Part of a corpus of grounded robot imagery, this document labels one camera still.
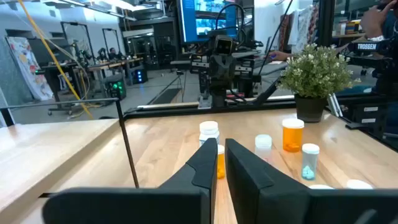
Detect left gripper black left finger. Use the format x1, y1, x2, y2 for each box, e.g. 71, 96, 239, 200
42, 138, 218, 224

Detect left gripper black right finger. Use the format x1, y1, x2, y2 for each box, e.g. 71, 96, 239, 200
224, 138, 398, 224

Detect clear pink-tinted pill bottle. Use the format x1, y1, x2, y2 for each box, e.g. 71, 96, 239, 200
254, 134, 274, 164

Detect small orange pill bottle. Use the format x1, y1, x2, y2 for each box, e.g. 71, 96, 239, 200
216, 144, 226, 180

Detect grey desk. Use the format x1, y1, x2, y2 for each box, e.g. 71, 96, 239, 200
252, 60, 289, 77

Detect blue-screen monitor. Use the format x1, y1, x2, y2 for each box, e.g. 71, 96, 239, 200
176, 0, 255, 44

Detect blue pill bottle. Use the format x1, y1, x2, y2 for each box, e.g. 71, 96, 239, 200
346, 179, 374, 190
301, 142, 321, 181

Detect hazard-striped black floor mat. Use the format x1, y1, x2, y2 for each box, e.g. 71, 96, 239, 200
147, 88, 183, 106

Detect large orange pill bottle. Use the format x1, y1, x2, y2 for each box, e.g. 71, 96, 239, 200
281, 118, 305, 153

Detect black computer blue lights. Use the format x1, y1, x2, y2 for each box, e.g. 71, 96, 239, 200
132, 67, 149, 85

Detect hanging patterned fabric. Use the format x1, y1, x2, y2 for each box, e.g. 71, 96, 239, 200
278, 5, 320, 54

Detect potted green plant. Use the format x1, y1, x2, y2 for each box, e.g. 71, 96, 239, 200
277, 42, 357, 124

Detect black mesh computer tower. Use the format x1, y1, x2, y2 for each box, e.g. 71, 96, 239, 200
104, 73, 127, 101

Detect person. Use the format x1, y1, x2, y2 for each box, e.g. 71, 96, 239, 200
107, 47, 121, 62
269, 0, 398, 96

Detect long wooden workbench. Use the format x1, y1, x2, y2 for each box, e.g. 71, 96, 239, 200
40, 57, 144, 116

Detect black labelled drawer box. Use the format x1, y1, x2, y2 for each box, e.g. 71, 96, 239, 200
343, 101, 391, 139

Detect bookshelf with books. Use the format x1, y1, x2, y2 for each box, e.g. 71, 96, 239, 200
332, 19, 365, 40

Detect paint-splattered white sheet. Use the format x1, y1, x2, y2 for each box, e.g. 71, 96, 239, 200
5, 36, 54, 102

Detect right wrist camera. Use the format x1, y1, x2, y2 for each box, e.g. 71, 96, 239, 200
213, 34, 234, 57

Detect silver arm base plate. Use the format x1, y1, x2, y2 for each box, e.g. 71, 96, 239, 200
198, 95, 212, 109

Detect black hanging cable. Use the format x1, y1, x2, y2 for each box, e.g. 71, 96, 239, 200
257, 0, 295, 77

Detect black Trossen-branded bracket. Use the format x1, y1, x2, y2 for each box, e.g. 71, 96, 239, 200
346, 39, 398, 68

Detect yellow hanging cable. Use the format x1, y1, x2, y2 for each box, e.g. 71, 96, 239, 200
17, 0, 94, 120

